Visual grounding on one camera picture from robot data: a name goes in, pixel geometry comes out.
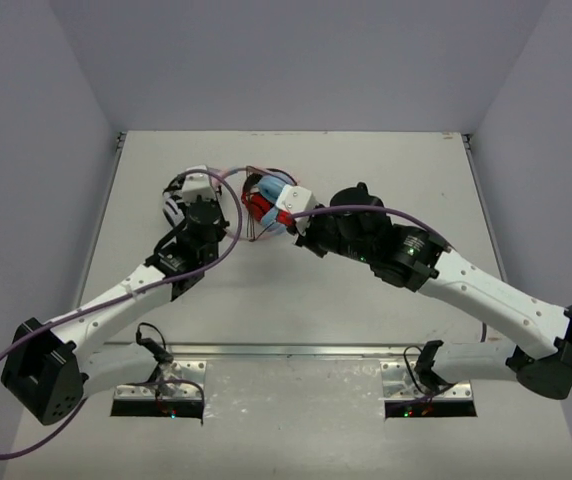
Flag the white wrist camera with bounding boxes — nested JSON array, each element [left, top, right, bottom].
[[275, 185, 318, 235], [181, 164, 221, 205]]

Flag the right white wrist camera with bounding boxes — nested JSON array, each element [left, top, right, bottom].
[[275, 185, 318, 235]]

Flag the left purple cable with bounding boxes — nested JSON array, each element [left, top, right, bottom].
[[0, 169, 245, 460]]

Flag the black white headphones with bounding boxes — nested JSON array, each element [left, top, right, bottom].
[[162, 175, 188, 227]]

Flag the metal table edge rail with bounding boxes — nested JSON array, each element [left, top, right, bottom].
[[105, 342, 442, 360]]

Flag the purple cable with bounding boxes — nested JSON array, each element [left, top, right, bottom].
[[290, 205, 490, 346], [0, 169, 245, 460]]

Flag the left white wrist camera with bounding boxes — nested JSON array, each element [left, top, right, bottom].
[[181, 164, 221, 205]]

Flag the metal mounting bracket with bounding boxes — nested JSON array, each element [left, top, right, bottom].
[[380, 359, 424, 401], [114, 358, 207, 402]]

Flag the red black headphones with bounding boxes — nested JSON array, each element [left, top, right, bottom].
[[241, 169, 296, 231]]

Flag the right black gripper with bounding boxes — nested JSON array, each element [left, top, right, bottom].
[[287, 204, 373, 265]]

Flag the left metal mounting bracket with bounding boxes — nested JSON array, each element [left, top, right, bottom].
[[114, 358, 207, 402]]

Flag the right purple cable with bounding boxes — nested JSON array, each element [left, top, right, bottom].
[[290, 205, 490, 346]]

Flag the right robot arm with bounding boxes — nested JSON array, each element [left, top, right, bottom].
[[277, 182, 572, 400]]

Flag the black headphone audio cable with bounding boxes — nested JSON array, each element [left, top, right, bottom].
[[243, 167, 270, 244]]

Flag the pink blue cat-ear headphones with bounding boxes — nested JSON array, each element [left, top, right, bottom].
[[208, 167, 300, 244]]

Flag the right metal mounting bracket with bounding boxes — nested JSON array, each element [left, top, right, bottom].
[[380, 359, 424, 401]]

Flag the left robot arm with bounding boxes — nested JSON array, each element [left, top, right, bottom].
[[1, 198, 228, 426]]

